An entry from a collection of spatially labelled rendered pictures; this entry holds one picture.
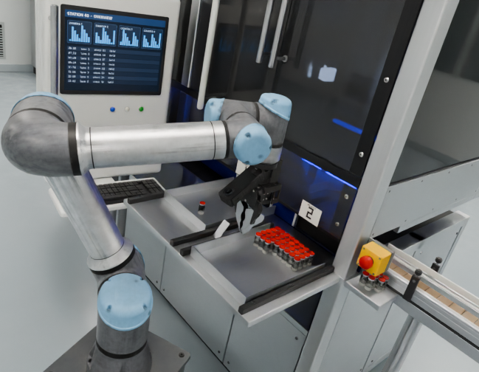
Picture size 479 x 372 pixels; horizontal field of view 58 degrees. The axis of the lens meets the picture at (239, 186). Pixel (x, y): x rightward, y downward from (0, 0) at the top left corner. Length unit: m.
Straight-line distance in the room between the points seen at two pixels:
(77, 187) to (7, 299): 1.64
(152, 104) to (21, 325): 1.24
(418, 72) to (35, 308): 2.05
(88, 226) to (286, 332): 0.96
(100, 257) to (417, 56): 0.92
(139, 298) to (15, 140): 0.42
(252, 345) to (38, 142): 1.35
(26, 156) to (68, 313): 1.69
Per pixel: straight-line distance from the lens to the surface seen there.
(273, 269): 1.39
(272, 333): 1.78
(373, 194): 1.31
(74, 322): 2.40
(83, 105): 1.78
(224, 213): 1.61
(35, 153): 0.80
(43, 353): 2.28
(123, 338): 1.02
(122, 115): 1.84
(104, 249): 1.05
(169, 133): 0.80
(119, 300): 0.99
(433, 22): 1.22
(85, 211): 1.00
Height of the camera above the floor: 1.68
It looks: 26 degrees down
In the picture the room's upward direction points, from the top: 12 degrees clockwise
